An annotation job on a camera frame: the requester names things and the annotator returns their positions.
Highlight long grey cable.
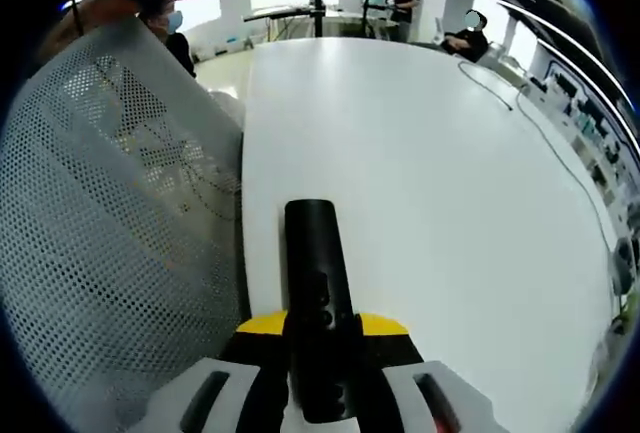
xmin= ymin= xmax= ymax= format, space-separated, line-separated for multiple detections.
xmin=516 ymin=90 xmax=617 ymax=254

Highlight background workbench shelves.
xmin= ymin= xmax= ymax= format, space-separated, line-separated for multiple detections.
xmin=542 ymin=57 xmax=640 ymax=214

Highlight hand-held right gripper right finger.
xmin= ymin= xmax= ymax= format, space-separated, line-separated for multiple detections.
xmin=356 ymin=312 xmax=497 ymax=433

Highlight black remote control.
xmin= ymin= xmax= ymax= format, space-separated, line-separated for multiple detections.
xmin=283 ymin=198 xmax=362 ymax=425

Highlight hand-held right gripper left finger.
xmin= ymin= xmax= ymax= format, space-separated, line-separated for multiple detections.
xmin=143 ymin=310 xmax=292 ymax=433

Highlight grey cable with plug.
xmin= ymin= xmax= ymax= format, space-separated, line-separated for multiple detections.
xmin=458 ymin=60 xmax=515 ymax=113

